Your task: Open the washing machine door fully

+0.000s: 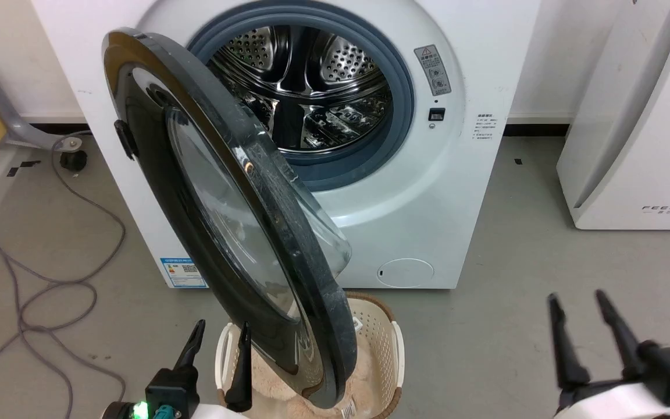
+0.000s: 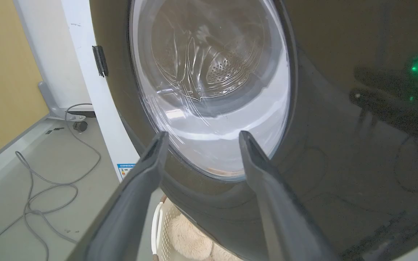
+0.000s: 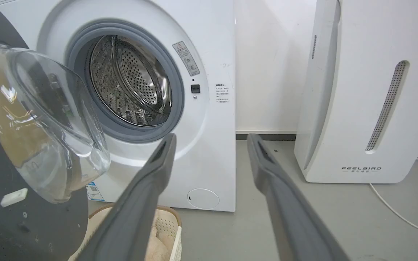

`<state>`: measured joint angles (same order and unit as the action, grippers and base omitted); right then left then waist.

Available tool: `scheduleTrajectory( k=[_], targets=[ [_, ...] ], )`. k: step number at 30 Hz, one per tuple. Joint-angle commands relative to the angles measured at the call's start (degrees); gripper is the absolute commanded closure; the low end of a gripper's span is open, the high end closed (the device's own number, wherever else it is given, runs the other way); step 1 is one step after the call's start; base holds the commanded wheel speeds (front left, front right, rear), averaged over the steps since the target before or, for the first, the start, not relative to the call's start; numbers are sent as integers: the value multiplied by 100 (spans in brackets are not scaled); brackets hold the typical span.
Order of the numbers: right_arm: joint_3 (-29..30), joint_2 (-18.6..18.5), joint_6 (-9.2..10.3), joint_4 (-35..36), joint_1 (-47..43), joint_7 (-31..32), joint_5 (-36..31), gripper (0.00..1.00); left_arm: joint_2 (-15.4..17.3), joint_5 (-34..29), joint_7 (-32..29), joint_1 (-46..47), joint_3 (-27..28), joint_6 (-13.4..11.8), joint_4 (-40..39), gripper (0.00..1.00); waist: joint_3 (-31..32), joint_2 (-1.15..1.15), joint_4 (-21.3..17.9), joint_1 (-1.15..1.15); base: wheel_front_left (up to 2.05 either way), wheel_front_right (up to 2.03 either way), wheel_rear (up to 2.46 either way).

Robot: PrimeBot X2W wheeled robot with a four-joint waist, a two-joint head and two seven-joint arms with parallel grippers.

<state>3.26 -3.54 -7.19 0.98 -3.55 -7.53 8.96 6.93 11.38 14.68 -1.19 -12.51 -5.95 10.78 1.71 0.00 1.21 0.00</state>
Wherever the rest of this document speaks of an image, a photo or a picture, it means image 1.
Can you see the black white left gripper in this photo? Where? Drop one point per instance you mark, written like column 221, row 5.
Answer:
column 172, row 396

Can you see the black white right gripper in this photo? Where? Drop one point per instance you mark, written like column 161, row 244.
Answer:
column 655, row 384

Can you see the black round washing machine door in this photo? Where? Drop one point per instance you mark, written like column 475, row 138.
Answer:
column 236, row 192

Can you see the white front-load washing machine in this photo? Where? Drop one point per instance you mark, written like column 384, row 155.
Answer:
column 428, row 192

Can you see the black door lock socket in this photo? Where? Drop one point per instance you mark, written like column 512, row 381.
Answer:
column 437, row 114

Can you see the grey rubber door gasket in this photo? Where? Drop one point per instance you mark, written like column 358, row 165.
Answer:
column 402, row 110

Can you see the blue energy label sticker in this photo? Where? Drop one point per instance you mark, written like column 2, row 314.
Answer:
column 182, row 272

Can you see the beige cloth in basket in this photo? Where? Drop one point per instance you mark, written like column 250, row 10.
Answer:
column 364, row 378

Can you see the white perforated laundry basket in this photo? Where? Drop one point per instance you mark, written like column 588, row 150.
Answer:
column 382, row 343

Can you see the round white filter cover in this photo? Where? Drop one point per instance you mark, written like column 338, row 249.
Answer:
column 405, row 273

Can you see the white air purifier appliance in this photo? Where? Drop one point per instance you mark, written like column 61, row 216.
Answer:
column 637, row 128

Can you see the small printed text label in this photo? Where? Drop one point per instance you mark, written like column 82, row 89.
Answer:
column 483, row 127

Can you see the black castor wheel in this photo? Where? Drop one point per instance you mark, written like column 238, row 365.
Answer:
column 73, row 160

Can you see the long black floor tape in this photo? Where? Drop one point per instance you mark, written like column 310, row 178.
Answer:
column 22, row 168

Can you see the stainless steel perforated drum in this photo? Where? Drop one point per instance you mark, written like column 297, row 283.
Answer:
column 312, row 75

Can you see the grey warning sticker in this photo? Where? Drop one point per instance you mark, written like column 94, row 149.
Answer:
column 434, row 70

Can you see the grey metal furniture leg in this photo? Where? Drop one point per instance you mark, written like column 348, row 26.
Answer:
column 9, row 119

